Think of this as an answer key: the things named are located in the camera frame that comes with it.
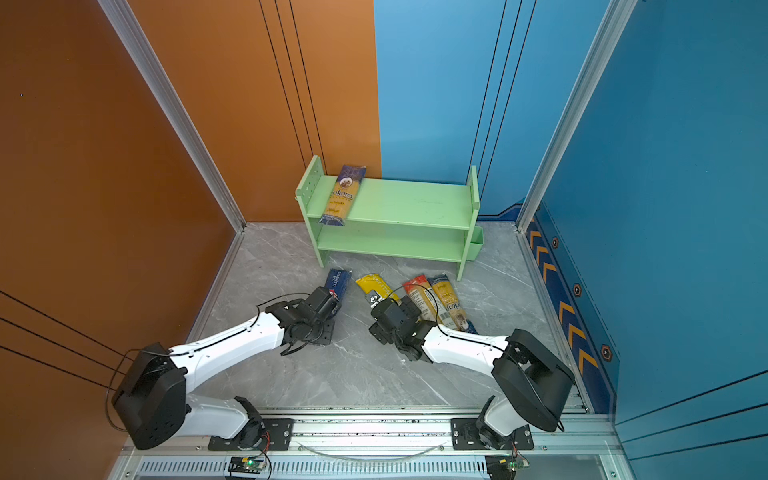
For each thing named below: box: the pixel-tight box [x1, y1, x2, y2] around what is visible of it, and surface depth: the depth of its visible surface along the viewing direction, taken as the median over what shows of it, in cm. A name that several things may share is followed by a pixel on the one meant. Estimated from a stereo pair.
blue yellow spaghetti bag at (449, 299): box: [427, 274, 479, 334], surface depth 98 cm
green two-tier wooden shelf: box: [295, 155, 485, 281], surface depth 93 cm
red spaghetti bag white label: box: [402, 275, 437, 322], surface depth 98 cm
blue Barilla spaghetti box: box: [325, 268, 352, 301], surface depth 96 cm
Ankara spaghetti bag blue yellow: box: [319, 165, 367, 226], surface depth 89 cm
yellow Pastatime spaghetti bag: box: [355, 274, 401, 305], surface depth 102 cm
